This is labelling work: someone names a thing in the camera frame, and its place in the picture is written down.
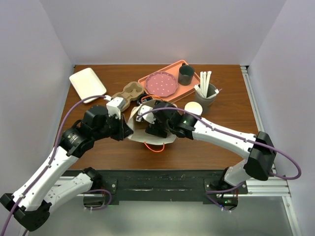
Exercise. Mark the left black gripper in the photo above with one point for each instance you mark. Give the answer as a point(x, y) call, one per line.
point(124, 131)

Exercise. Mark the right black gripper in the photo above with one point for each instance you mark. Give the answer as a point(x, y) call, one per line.
point(156, 129)

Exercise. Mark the paper bag with orange handles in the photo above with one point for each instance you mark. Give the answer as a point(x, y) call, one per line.
point(139, 134)

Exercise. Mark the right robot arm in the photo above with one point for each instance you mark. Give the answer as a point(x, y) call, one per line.
point(195, 127)

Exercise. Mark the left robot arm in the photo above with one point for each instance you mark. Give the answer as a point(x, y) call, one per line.
point(32, 204)

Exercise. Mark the white takeout box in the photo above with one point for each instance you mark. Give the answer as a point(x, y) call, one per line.
point(87, 83)

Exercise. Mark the stack of paper cups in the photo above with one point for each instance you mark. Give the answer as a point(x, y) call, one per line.
point(194, 107)

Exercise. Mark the salmon pink tray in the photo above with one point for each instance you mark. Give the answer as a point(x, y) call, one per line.
point(182, 91)

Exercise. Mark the pink dotted plate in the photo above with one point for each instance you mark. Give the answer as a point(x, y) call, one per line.
point(161, 84)

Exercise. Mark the grey stirrer holder cup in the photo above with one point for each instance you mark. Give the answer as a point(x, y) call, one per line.
point(206, 101)

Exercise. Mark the cardboard cup carrier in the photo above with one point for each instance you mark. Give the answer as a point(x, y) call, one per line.
point(130, 93)

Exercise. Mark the white wrapped stirrer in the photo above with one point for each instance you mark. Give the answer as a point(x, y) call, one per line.
point(216, 92)
point(202, 81)
point(206, 78)
point(197, 88)

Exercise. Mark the dark grey mug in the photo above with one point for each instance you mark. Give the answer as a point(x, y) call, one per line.
point(186, 73)

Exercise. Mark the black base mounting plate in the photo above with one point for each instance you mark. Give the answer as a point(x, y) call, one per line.
point(154, 186)

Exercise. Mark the aluminium frame rail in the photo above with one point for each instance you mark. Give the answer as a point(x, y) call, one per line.
point(262, 155)

